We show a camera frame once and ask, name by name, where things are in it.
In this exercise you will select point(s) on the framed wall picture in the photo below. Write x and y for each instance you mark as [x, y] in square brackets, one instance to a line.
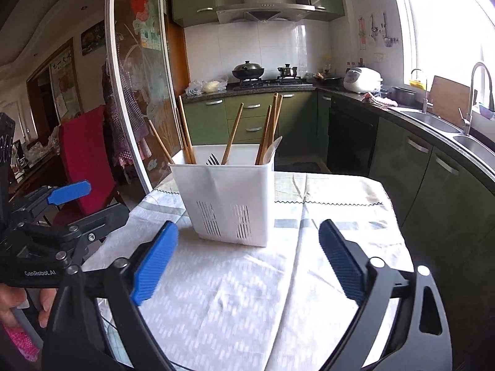
[92, 38]

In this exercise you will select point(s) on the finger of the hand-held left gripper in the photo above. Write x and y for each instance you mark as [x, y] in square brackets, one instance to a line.
[69, 192]
[104, 218]

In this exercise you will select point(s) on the steel range hood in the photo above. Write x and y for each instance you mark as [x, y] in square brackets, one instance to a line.
[263, 7]

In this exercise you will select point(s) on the kitchen window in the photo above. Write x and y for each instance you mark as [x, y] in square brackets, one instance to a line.
[444, 27]

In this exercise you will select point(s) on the red covered chair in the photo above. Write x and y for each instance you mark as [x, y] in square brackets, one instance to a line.
[85, 150]

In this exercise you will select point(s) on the white plastic utensil holder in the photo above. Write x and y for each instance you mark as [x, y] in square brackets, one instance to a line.
[224, 189]

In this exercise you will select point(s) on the small black pot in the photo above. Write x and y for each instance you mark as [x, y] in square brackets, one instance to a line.
[288, 71]

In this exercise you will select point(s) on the tall steel faucet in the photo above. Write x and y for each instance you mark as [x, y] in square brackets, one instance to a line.
[466, 123]

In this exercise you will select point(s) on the patterned white tablecloth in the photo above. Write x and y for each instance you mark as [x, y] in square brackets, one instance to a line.
[251, 297]

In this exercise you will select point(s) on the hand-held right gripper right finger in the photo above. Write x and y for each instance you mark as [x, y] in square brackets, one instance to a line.
[340, 262]

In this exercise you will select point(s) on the wall utensil rack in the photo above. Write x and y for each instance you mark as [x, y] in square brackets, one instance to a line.
[386, 40]

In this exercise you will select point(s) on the white rice cooker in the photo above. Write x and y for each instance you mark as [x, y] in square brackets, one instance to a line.
[361, 79]

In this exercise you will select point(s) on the green lower kitchen cabinets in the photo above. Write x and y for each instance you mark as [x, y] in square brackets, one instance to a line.
[301, 123]

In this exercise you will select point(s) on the glass sliding door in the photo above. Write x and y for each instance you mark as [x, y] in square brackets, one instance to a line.
[147, 85]

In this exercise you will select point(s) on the pink cloth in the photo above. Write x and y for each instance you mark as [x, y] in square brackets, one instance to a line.
[383, 101]

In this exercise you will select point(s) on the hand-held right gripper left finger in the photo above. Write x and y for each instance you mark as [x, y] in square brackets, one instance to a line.
[154, 262]

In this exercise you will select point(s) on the black frying pan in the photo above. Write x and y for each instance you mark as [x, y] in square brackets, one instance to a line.
[330, 81]

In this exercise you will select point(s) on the wooden cutting board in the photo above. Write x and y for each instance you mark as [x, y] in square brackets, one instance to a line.
[448, 100]

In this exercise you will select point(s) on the black gas stove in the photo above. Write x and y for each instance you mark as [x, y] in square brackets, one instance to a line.
[270, 83]

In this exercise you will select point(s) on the person's pink clothing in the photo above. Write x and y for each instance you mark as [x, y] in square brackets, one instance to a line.
[19, 342]

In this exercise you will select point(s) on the black built-in appliance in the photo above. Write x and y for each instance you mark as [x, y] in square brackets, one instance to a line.
[352, 139]

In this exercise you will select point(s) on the dark pot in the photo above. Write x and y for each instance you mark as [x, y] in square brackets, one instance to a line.
[404, 96]

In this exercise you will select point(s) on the purple plastic holder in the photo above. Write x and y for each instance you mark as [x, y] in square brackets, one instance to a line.
[487, 110]

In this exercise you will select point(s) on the small steel faucet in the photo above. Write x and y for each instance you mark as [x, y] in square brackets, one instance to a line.
[425, 106]

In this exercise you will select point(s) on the metal fork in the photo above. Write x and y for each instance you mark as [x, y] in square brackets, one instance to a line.
[212, 160]

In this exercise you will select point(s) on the person's left hand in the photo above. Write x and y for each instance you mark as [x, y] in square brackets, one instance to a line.
[11, 299]

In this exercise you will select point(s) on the steel sink basin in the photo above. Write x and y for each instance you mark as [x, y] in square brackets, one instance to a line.
[433, 121]
[479, 148]

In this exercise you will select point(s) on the wall poster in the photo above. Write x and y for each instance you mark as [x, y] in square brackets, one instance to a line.
[65, 89]

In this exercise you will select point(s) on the white plastic bag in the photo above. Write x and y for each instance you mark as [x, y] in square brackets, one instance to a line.
[209, 86]

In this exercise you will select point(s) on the black wok with lid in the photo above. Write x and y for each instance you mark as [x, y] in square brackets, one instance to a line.
[247, 71]

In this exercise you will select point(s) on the thin red-tipped wooden chopstick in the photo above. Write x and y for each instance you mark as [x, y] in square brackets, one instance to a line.
[160, 141]

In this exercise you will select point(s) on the white plastic spoon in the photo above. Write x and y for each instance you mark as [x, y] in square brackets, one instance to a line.
[272, 147]

